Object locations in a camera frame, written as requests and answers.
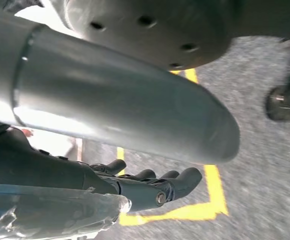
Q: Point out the black ribbed robot foot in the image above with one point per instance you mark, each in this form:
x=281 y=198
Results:
x=275 y=106

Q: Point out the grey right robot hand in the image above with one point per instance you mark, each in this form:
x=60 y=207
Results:
x=109 y=99

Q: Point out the black robot leg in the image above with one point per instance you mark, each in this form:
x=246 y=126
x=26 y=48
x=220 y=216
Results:
x=160 y=33

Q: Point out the yellow tape square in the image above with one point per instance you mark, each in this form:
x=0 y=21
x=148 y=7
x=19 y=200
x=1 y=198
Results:
x=214 y=192

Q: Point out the tape wrapped camera mount plate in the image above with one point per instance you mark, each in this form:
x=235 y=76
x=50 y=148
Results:
x=60 y=212

